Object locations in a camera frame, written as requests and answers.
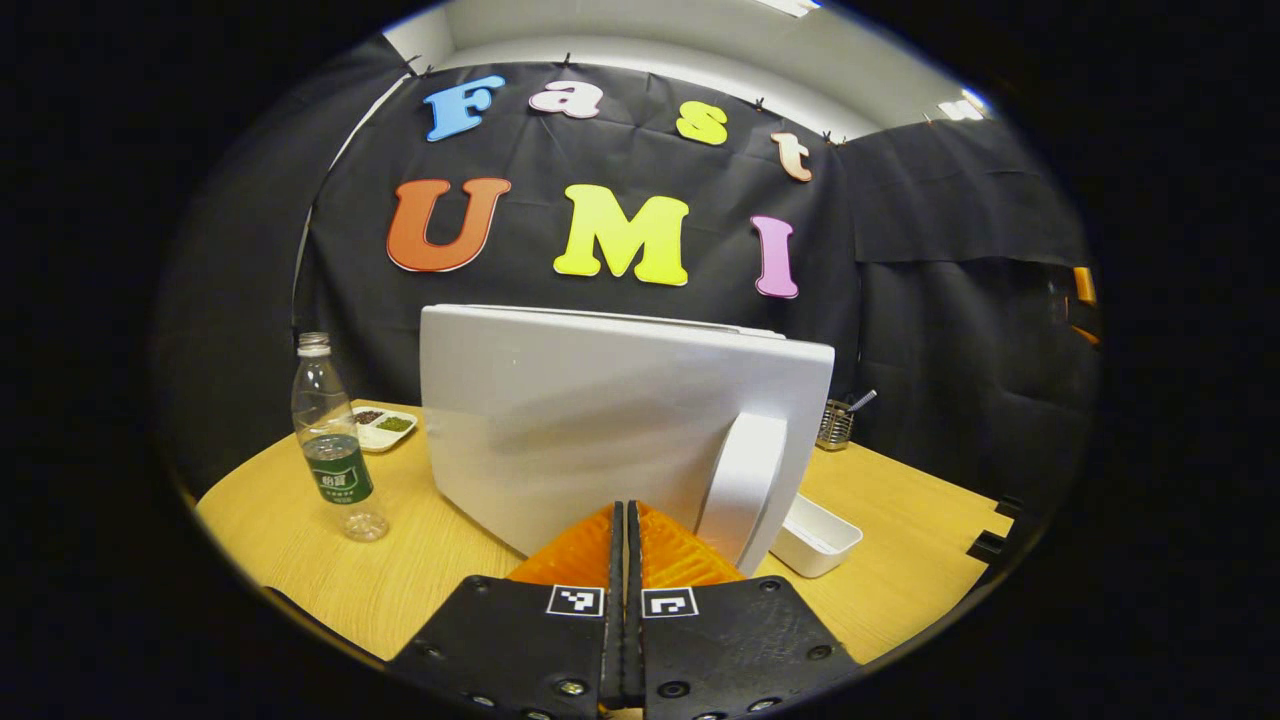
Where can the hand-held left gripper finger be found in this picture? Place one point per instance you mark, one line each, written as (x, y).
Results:
(614, 600)
(634, 600)

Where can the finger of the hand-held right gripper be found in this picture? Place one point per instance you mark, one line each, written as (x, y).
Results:
(1084, 285)

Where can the white microwave oven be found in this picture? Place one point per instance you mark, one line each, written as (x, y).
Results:
(580, 430)

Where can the white rectangular dish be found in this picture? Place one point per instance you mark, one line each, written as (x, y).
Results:
(815, 545)

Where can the black backdrop cloth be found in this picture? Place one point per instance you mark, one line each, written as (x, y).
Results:
(900, 350)

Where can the small ceiling light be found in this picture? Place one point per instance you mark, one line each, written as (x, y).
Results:
(962, 106)

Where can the black table clamp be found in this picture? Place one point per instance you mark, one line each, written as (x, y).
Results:
(1012, 507)
(987, 547)

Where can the small white plate with seeds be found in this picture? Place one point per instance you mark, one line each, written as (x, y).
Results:
(385, 435)

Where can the clear water bottle green label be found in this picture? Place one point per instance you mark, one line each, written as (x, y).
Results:
(340, 470)

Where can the large ceiling light panel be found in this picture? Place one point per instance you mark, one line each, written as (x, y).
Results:
(790, 6)

